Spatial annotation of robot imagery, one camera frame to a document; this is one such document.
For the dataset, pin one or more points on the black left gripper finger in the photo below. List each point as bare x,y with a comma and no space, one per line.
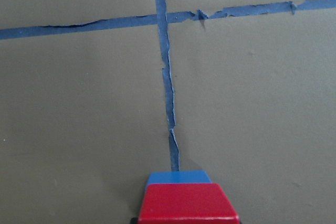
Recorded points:
134,220

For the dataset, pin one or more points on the red wooden block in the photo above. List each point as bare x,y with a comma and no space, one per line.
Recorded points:
186,203

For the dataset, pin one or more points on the blue wooden block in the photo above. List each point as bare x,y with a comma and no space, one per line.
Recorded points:
178,177

